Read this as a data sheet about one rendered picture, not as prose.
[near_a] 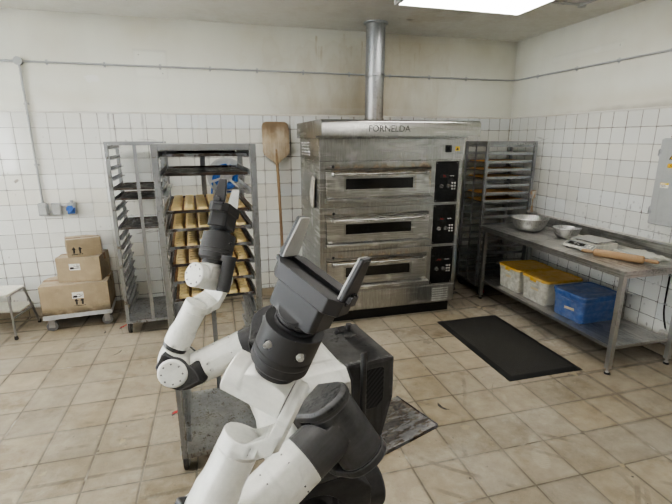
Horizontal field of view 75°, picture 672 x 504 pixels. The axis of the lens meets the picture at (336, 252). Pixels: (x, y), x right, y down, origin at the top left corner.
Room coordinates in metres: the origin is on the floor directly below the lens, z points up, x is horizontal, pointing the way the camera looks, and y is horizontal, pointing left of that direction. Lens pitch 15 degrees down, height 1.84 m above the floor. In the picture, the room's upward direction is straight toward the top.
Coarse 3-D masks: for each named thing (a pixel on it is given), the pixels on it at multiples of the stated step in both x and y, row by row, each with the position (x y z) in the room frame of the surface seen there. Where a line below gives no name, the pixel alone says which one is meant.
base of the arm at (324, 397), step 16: (320, 384) 0.77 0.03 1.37; (336, 384) 0.73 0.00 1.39; (304, 400) 0.74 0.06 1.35; (320, 400) 0.70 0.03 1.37; (336, 400) 0.68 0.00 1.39; (304, 416) 0.68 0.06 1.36; (320, 416) 0.66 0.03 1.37; (384, 448) 0.69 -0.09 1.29; (336, 464) 0.70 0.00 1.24; (368, 464) 0.65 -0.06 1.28
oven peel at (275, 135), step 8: (264, 128) 4.97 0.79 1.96; (272, 128) 4.99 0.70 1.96; (280, 128) 5.02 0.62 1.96; (288, 128) 5.05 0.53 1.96; (264, 136) 4.95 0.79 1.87; (272, 136) 4.98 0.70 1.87; (280, 136) 5.00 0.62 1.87; (288, 136) 5.03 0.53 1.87; (264, 144) 4.94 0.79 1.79; (272, 144) 4.96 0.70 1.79; (280, 144) 4.99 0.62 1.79; (288, 144) 5.01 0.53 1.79; (264, 152) 4.93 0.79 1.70; (272, 152) 4.95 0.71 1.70; (280, 152) 4.98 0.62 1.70; (288, 152) 5.00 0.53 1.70; (272, 160) 4.94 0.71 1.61; (280, 160) 4.96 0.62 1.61; (280, 192) 4.91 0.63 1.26; (280, 200) 4.89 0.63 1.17; (280, 208) 4.87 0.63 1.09; (280, 216) 4.86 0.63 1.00; (280, 224) 4.85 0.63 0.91; (280, 232) 4.84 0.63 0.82
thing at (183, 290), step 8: (240, 280) 2.36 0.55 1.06; (184, 288) 2.22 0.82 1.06; (192, 288) 2.24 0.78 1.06; (200, 288) 2.25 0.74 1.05; (232, 288) 2.22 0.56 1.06; (240, 288) 2.22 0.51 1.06; (248, 288) 2.22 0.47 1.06; (176, 296) 2.15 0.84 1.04; (184, 296) 2.11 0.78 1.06; (192, 296) 2.13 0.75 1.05
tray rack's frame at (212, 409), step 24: (168, 144) 2.07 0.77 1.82; (192, 144) 2.10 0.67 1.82; (216, 144) 2.14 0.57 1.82; (240, 144) 2.17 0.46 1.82; (240, 192) 2.77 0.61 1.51; (216, 336) 2.72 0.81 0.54; (192, 408) 2.48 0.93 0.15; (216, 408) 2.48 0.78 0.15; (240, 408) 2.48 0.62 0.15; (192, 432) 2.24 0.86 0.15; (216, 432) 2.24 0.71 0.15; (192, 456) 2.06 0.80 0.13
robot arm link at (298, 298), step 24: (288, 264) 0.56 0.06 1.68; (312, 264) 0.59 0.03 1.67; (288, 288) 0.55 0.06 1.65; (312, 288) 0.52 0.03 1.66; (336, 288) 0.54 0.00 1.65; (288, 312) 0.54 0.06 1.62; (312, 312) 0.52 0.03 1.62; (336, 312) 0.51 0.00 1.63; (264, 336) 0.54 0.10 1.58; (288, 336) 0.53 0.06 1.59; (312, 336) 0.55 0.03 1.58; (288, 360) 0.53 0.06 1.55; (312, 360) 0.56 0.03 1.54
